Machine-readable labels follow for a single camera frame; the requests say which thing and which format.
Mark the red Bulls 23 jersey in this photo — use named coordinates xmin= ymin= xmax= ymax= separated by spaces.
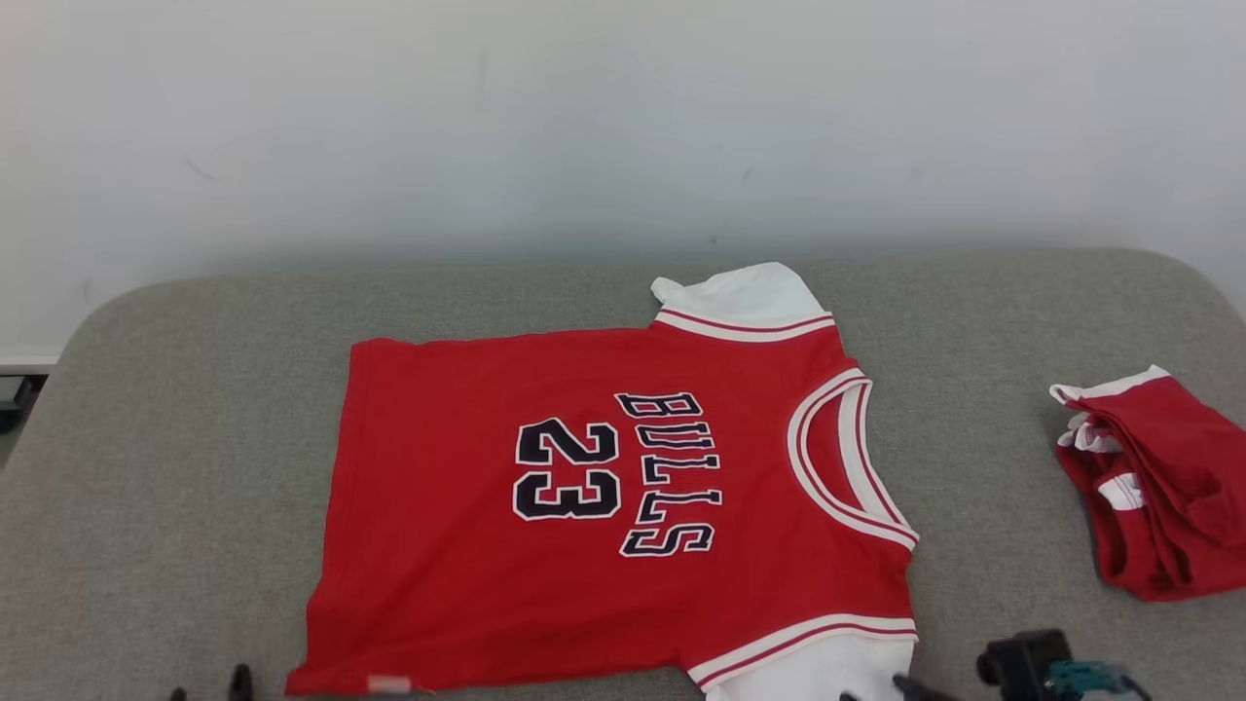
xmin=285 ymin=261 xmax=921 ymax=701

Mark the red shorts white hem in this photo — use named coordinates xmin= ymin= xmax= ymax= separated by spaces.
xmin=1049 ymin=365 xmax=1246 ymax=602

